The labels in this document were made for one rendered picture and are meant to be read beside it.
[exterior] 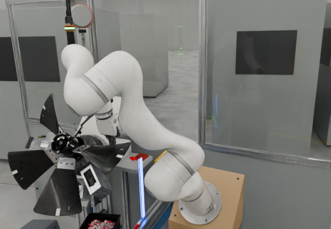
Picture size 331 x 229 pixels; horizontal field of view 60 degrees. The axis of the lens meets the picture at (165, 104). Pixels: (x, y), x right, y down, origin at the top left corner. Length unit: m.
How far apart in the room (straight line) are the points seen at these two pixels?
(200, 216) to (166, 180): 0.40
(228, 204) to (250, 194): 0.82
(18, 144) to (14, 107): 0.53
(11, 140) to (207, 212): 3.58
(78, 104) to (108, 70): 0.12
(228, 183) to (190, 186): 0.30
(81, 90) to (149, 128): 0.23
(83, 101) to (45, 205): 0.89
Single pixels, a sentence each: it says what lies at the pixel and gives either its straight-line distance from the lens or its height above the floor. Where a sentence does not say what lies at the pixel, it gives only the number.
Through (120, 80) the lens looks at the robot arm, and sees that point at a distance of 0.79.
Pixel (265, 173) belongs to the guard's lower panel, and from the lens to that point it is 2.03.
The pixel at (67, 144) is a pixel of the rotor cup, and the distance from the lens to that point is 1.58.
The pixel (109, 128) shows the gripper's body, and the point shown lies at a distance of 1.32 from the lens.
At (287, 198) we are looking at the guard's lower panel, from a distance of 2.10.
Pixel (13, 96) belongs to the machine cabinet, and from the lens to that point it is 4.26.
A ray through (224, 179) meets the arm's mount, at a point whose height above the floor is 1.13.
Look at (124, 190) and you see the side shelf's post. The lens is 2.31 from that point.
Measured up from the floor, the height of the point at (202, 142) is 1.02.
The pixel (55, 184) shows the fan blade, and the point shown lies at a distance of 1.59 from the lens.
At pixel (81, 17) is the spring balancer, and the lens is 2.16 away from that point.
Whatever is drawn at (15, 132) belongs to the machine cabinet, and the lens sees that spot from 4.42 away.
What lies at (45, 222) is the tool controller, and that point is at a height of 1.25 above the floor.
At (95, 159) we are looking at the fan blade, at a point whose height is 1.18.
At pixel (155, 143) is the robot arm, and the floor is 1.45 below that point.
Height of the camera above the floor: 1.79
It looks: 15 degrees down
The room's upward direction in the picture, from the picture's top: 1 degrees counter-clockwise
